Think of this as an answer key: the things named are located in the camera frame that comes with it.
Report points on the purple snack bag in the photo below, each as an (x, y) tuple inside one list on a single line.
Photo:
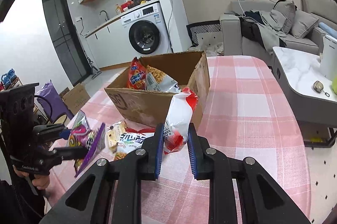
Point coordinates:
[(81, 135)]

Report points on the orange noodle snack bag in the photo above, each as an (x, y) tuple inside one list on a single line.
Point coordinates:
[(131, 140), (157, 80)]

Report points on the white red snack bag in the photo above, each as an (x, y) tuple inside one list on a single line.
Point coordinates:
[(176, 126)]

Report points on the small metal tape measure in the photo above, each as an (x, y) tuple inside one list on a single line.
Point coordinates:
[(319, 88)]

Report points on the grey cushion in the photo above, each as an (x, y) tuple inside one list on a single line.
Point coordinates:
[(288, 10), (303, 24)]

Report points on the white washing machine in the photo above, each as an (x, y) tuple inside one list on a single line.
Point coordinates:
[(146, 31)]

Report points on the white marble coffee table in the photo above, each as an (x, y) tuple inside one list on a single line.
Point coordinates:
[(296, 72)]

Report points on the person's left hand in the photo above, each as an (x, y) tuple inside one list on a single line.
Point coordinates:
[(40, 182)]

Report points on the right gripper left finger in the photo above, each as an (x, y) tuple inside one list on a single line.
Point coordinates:
[(110, 191)]

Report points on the green cup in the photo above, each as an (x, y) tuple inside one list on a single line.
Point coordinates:
[(334, 85)]

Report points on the brown SF cardboard box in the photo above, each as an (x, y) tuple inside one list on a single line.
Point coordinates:
[(142, 92)]

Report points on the small cardboard box on floor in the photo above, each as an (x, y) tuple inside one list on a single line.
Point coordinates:
[(75, 98)]

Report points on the dark clothes pile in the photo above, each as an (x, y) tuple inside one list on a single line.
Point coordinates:
[(264, 28)]

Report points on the red corn snack bag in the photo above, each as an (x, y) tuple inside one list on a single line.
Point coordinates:
[(136, 75)]

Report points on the pink plaid tablecloth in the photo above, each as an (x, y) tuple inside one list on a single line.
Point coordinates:
[(242, 112)]

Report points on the black patterned chair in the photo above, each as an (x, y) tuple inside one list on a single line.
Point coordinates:
[(205, 33)]

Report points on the grey sofa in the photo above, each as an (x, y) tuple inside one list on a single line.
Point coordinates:
[(235, 44)]

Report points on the dark glass door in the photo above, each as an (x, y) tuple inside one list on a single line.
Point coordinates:
[(66, 41)]

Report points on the cream sandwich cake pack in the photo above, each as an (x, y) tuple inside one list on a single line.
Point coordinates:
[(114, 133)]

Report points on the beige cloth on floor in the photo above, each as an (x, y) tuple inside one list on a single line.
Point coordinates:
[(211, 49)]

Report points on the white kitchen cabinet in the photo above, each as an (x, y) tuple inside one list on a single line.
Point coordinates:
[(107, 45)]

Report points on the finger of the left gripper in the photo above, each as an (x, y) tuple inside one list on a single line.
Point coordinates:
[(68, 153), (51, 132)]

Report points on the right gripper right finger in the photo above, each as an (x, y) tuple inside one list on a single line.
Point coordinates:
[(241, 191)]

